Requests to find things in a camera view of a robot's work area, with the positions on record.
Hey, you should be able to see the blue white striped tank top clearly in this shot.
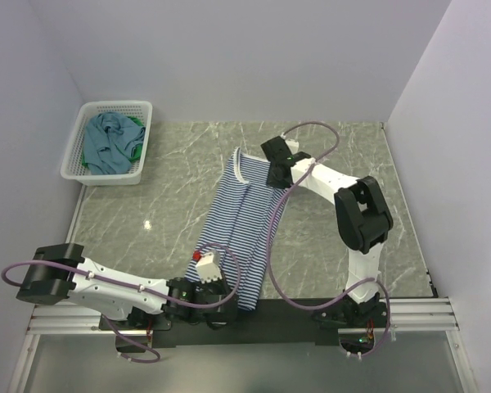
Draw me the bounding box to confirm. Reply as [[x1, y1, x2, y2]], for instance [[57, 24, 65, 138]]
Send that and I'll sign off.
[[196, 147, 285, 311]]

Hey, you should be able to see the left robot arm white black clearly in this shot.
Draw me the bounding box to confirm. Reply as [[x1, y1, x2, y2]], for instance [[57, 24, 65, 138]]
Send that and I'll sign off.
[[16, 243, 238, 329]]

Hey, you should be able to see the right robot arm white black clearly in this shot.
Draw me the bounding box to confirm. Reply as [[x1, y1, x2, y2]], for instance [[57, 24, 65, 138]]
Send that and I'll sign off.
[[261, 136, 394, 328]]

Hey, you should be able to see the green tank top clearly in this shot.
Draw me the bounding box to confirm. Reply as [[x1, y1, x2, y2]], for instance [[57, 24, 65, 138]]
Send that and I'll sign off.
[[81, 116, 145, 169]]

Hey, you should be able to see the teal tank top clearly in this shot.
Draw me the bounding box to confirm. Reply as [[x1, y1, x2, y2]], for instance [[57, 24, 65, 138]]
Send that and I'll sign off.
[[83, 112, 146, 175]]

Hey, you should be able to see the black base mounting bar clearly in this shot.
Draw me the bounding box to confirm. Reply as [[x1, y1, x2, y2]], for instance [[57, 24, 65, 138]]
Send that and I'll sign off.
[[99, 296, 387, 349]]

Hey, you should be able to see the white plastic laundry basket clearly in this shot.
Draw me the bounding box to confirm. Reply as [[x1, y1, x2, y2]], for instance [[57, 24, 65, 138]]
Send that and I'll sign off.
[[61, 100, 153, 186]]

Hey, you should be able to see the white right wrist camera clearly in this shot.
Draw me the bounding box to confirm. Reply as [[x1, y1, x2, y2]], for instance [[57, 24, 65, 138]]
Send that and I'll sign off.
[[281, 134, 300, 155]]

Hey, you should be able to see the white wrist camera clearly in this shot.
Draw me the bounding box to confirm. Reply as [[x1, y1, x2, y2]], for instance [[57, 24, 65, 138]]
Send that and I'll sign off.
[[281, 134, 300, 155], [193, 251, 223, 284]]

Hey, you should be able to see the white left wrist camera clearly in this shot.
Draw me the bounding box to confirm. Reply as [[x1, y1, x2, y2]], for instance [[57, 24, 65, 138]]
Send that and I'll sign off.
[[193, 251, 223, 284]]

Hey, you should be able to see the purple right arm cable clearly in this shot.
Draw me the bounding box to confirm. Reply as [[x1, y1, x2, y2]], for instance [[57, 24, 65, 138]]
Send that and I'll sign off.
[[264, 121, 392, 357]]

